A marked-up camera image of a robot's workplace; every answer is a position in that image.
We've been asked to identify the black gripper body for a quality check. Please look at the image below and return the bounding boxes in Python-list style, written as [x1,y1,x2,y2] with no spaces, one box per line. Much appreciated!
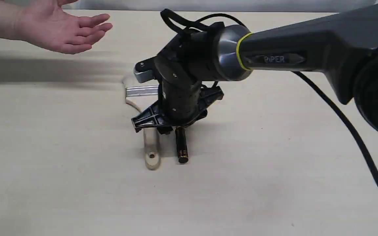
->
[131,34,224,134]

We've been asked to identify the black pen with gold bands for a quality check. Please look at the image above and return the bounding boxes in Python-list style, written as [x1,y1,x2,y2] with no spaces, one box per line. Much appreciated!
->
[175,127,189,164]

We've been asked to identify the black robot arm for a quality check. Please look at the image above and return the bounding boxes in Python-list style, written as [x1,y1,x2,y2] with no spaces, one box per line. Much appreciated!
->
[132,4,378,133]

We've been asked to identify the open human hand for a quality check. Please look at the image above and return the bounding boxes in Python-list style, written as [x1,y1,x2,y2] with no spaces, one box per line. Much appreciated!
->
[10,0,113,55]

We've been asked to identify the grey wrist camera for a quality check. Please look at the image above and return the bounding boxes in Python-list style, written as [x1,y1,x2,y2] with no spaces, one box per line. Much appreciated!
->
[134,57,158,84]

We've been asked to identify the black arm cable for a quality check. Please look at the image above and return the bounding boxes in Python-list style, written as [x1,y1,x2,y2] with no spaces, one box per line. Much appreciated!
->
[160,9,378,208]

